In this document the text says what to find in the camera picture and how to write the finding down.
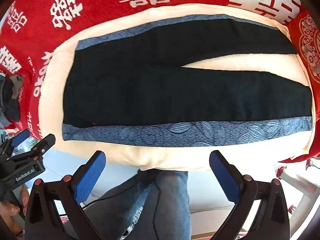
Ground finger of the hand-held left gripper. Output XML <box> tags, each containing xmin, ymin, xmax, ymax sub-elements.
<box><xmin>0</xmin><ymin>129</ymin><xmax>30</xmax><ymax>159</ymax></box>
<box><xmin>10</xmin><ymin>133</ymin><xmax>56</xmax><ymax>163</ymax></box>

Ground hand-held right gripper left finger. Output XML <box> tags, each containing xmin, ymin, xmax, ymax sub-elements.
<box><xmin>25</xmin><ymin>150</ymin><xmax>107</xmax><ymax>240</ymax></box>

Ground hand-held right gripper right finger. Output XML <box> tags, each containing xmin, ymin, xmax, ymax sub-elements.
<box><xmin>209</xmin><ymin>150</ymin><xmax>292</xmax><ymax>240</ymax></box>

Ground black pants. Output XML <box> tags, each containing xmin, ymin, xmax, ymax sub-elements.
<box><xmin>62</xmin><ymin>20</ymin><xmax>313</xmax><ymax>128</ymax></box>

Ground person's left hand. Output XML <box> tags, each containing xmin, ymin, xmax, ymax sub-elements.
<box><xmin>0</xmin><ymin>184</ymin><xmax>30</xmax><ymax>236</ymax></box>

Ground pile of dark clothes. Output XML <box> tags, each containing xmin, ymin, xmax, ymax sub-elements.
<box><xmin>0</xmin><ymin>72</ymin><xmax>25</xmax><ymax>128</ymax></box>

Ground person's left leg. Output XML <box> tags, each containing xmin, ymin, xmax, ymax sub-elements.
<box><xmin>82</xmin><ymin>171</ymin><xmax>157</xmax><ymax>240</ymax></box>

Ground person's leg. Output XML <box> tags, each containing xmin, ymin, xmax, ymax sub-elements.
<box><xmin>150</xmin><ymin>170</ymin><xmax>191</xmax><ymax>240</ymax></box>
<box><xmin>82</xmin><ymin>171</ymin><xmax>157</xmax><ymax>240</ymax></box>

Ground person's legs in jeans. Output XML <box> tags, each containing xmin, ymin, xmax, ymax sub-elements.
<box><xmin>81</xmin><ymin>169</ymin><xmax>162</xmax><ymax>240</ymax></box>

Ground person's right leg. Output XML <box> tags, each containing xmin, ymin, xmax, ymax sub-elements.
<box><xmin>150</xmin><ymin>170</ymin><xmax>191</xmax><ymax>240</ymax></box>

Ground blue leaf-patterned cloth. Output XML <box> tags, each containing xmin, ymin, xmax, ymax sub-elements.
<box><xmin>62</xmin><ymin>13</ymin><xmax>314</xmax><ymax>148</ymax></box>

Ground red printed blanket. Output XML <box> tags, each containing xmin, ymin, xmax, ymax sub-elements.
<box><xmin>0</xmin><ymin>0</ymin><xmax>303</xmax><ymax>141</ymax></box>

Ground red embroidered pillow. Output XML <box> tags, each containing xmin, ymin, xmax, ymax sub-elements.
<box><xmin>277</xmin><ymin>9</ymin><xmax>320</xmax><ymax>164</ymax></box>

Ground grey metal frame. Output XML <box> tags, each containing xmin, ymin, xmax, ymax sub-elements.
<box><xmin>274</xmin><ymin>162</ymin><xmax>320</xmax><ymax>221</ymax></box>

